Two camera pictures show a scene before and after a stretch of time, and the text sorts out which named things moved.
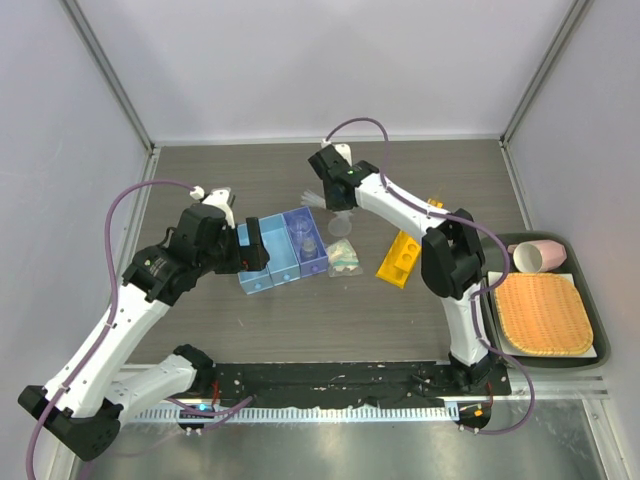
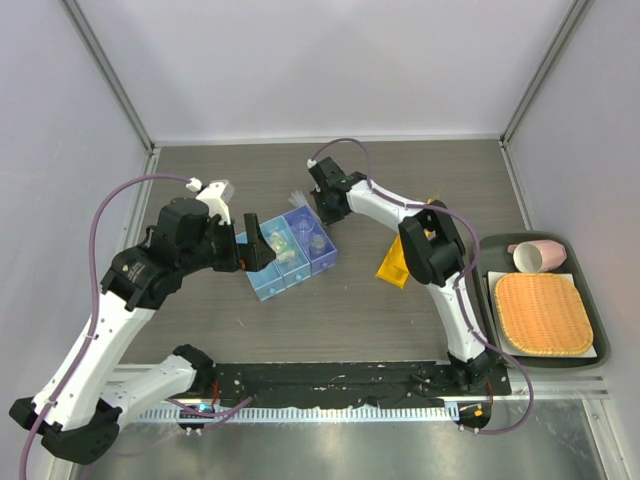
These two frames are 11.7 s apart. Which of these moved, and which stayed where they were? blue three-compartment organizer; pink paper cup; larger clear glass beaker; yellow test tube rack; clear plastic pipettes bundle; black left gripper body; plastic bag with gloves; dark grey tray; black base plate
Moved: plastic bag with gloves; clear plastic pipettes bundle; blue three-compartment organizer
Stayed: larger clear glass beaker; black base plate; pink paper cup; dark grey tray; black left gripper body; yellow test tube rack
